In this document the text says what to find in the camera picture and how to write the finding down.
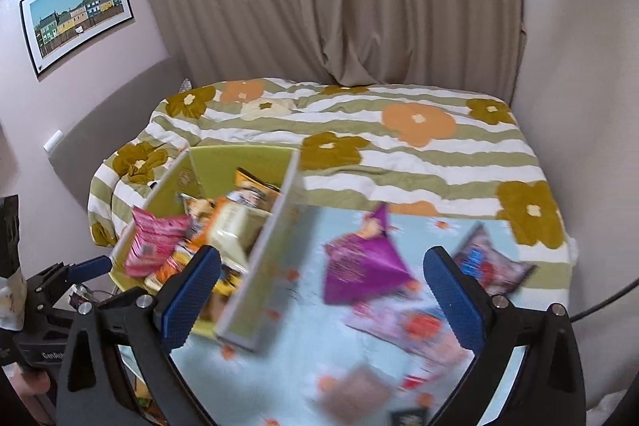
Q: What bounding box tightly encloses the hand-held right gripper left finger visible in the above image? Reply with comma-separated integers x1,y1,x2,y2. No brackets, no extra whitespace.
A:
55,245,223,426

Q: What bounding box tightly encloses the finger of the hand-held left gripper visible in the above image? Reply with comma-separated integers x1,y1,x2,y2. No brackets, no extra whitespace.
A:
67,255,113,282

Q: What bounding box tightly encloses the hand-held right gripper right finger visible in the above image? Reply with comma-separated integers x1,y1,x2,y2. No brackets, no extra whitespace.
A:
423,246,587,426

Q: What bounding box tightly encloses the fries picture snack packet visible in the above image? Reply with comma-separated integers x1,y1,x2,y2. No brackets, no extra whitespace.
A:
145,239,200,294

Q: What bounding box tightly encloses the pink snack packet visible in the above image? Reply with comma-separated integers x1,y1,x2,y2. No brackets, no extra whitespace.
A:
124,206,193,278

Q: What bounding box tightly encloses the white and green snack packet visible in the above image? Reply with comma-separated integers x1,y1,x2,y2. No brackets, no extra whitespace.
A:
204,199,273,262

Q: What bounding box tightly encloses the green cardboard box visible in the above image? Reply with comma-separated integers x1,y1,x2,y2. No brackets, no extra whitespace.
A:
109,145,325,353

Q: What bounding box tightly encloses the white and orange snack packet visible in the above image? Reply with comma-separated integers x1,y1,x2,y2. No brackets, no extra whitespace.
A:
180,193,215,237

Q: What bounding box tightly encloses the black and white snack packet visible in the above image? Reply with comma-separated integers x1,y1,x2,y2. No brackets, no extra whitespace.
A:
0,195,27,332

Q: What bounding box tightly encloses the purple snack packet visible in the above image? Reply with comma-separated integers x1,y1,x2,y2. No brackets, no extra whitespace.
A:
322,202,420,306

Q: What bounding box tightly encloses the person's left hand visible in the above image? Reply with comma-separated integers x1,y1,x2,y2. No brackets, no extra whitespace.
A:
7,362,52,401

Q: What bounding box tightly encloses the dark blue snack packet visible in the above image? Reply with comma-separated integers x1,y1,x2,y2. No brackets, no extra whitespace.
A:
452,224,537,296

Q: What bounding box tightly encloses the red and white snack packet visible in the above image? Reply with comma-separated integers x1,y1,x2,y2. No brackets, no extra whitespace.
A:
344,301,475,369

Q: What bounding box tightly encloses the striped floral blanket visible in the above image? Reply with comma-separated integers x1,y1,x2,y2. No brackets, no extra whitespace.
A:
87,78,572,292

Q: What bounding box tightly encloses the brown square packet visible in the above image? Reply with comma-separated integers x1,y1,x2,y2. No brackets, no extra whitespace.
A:
310,366,395,414

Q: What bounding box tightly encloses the grey padded headboard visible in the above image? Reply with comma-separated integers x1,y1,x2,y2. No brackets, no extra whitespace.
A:
45,57,188,212

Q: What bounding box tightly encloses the light blue daisy tablecloth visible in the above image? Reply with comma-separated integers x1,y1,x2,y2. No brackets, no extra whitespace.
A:
165,206,480,426

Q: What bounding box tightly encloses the framed wall poster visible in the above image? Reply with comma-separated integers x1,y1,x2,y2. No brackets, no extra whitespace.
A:
19,0,135,80

